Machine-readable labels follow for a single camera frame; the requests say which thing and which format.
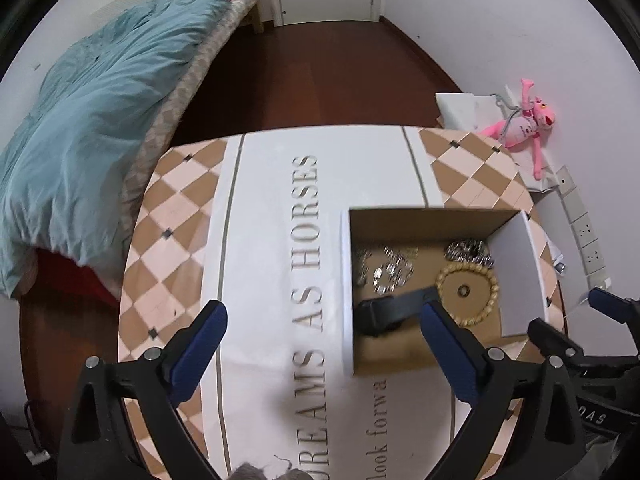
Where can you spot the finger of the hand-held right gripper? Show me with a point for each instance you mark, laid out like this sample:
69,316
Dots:
550,340
612,305

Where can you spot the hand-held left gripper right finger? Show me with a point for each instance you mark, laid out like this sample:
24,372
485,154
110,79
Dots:
450,345

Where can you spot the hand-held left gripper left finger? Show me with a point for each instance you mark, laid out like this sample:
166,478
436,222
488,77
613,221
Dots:
200,345

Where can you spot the white cardboard box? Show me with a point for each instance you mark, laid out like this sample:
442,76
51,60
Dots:
520,275

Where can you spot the black smartwatch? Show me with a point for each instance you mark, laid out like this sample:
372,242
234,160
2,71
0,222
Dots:
385,310

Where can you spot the white power strip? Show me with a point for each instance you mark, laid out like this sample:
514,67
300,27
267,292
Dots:
585,230

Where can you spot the checkered printed tablecloth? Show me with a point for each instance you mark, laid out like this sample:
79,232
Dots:
270,270

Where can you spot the red bed sheet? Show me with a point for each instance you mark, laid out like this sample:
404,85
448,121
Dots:
70,280

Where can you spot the pink plush toy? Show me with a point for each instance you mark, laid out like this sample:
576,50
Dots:
520,127

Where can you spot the light blue blanket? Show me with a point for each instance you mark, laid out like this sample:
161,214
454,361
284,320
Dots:
90,125

